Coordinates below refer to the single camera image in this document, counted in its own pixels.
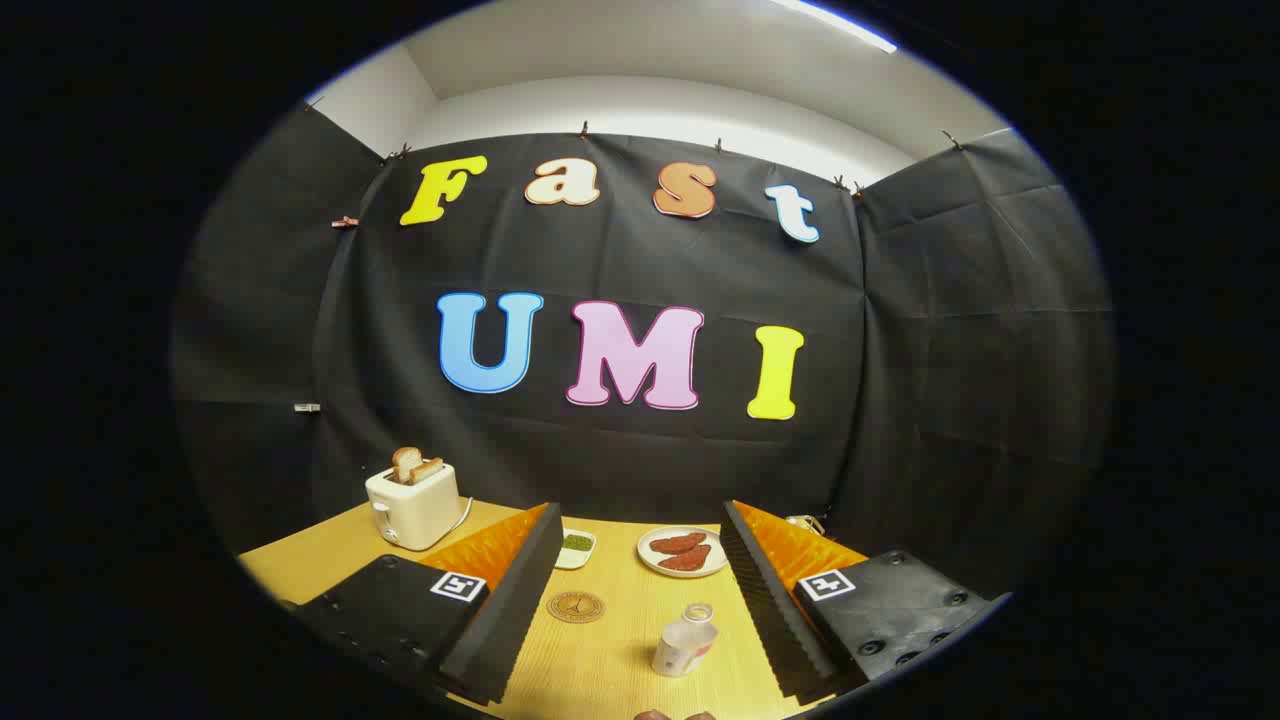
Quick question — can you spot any clear juice bottle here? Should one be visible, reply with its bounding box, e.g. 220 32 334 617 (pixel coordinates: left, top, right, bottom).
652 602 719 679

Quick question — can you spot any white divided seed dish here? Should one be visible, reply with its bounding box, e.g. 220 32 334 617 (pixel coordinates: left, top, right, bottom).
555 528 598 571

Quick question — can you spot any white round plate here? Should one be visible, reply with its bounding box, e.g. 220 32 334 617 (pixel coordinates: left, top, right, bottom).
637 526 729 579

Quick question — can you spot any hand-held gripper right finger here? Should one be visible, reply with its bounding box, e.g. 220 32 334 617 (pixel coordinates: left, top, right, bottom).
720 499 1011 703

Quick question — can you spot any white toaster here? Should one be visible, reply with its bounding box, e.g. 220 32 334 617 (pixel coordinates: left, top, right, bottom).
365 460 463 552

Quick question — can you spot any black backdrop cloth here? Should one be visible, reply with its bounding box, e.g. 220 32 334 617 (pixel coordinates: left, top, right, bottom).
170 100 1116 601

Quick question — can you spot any wooden table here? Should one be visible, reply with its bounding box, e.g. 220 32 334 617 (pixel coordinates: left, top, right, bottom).
238 498 831 720

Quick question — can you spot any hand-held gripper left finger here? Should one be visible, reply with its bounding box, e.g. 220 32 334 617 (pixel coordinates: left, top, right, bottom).
285 502 566 707

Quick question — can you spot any round wooden coaster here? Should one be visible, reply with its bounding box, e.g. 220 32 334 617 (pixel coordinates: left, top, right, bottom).
546 590 607 625

